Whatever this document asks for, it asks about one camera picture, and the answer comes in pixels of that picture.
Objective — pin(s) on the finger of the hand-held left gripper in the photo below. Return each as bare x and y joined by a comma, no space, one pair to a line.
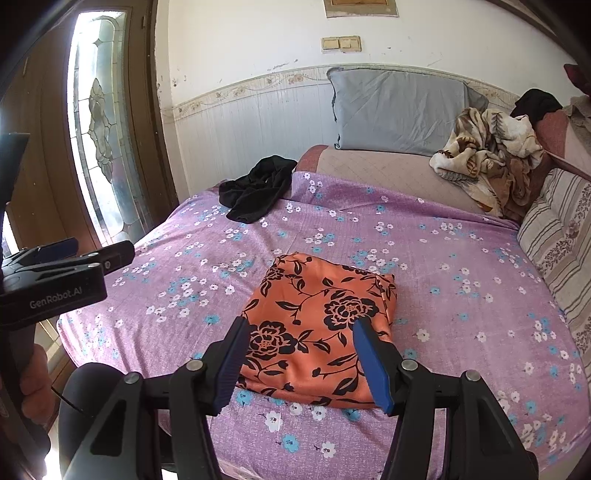
57,247
115,256

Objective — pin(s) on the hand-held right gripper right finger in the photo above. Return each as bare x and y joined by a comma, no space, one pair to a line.
374,364

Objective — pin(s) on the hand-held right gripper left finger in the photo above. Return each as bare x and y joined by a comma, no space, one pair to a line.
231,364

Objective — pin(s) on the orange black floral garment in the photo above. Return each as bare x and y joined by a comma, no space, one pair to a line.
318,323

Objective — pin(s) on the person's left hand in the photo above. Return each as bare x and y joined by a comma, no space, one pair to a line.
37,378

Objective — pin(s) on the purple floral bed sheet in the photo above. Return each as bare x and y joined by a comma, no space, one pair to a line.
438,300

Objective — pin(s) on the wooden stained glass door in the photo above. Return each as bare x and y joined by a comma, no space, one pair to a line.
101,115

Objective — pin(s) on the black crumpled cloth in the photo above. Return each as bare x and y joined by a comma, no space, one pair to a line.
258,189

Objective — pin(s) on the brown beige sofa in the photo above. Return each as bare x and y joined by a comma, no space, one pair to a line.
369,173

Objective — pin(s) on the striped floral cushion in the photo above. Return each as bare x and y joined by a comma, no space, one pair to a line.
558,244

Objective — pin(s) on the beige brown patterned blanket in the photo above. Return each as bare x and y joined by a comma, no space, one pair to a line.
485,157

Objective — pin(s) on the grey pillow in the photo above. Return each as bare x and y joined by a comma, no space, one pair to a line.
397,110

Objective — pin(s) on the beige towel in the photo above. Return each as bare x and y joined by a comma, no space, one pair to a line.
577,115

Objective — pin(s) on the maroon cloth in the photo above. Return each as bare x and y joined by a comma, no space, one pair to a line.
575,76

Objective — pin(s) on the beige wall switch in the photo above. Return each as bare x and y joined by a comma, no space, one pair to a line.
331,44
351,43

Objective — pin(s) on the framed wall plaque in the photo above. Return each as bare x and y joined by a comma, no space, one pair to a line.
360,7

